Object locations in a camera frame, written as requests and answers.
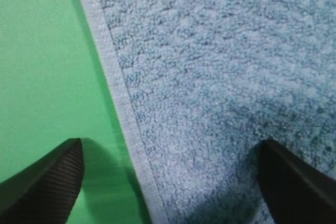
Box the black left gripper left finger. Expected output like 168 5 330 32
1 138 83 223

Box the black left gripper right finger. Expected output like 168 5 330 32
258 140 335 223

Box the blue waffle-weave towel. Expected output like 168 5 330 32
81 0 335 223

